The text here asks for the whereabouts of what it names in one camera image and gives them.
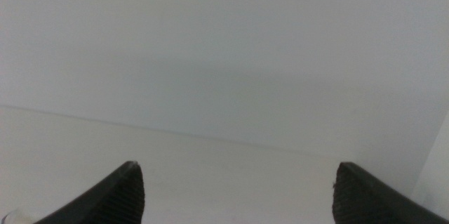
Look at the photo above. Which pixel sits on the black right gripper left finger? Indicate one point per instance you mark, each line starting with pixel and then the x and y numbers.
pixel 115 199

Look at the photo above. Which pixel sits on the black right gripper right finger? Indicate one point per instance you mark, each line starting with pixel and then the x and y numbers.
pixel 365 199

